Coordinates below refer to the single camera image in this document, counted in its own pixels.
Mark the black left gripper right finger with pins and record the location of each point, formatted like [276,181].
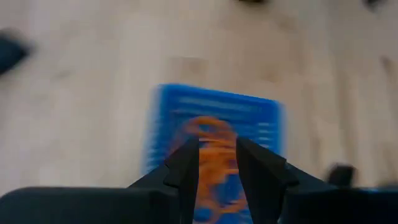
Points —
[295,202]

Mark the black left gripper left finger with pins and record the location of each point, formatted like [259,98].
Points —
[124,205]

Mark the black wide rubber band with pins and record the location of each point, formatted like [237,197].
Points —
[340,175]
[11,51]

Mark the blue plastic basket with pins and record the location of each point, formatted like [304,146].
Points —
[217,102]

